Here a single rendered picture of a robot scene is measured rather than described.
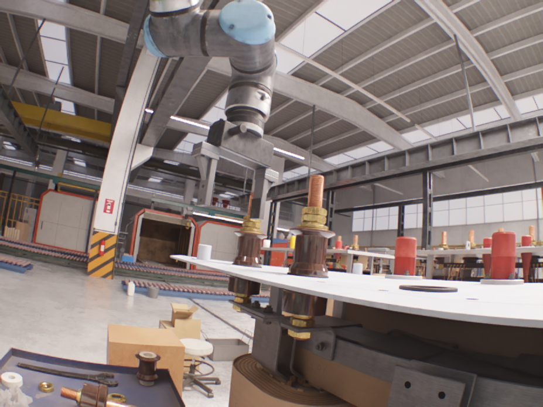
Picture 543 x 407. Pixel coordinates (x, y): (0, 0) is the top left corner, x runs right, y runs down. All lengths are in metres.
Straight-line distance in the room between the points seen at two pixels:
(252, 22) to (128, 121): 10.75
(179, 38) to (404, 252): 0.83
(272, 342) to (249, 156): 0.44
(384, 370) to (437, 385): 0.15
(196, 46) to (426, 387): 0.65
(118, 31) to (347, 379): 13.41
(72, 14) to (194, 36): 13.67
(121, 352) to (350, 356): 1.08
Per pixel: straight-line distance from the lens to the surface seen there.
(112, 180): 10.62
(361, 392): 0.69
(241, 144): 0.55
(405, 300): 0.30
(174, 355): 1.51
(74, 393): 0.90
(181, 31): 0.56
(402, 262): 0.97
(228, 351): 4.03
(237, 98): 0.58
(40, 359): 1.27
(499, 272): 0.83
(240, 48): 0.54
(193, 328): 3.50
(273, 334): 0.75
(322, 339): 0.68
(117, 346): 1.46
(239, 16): 0.53
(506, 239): 0.84
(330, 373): 0.75
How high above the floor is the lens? 1.39
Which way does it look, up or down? 11 degrees up
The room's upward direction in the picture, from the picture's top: 7 degrees clockwise
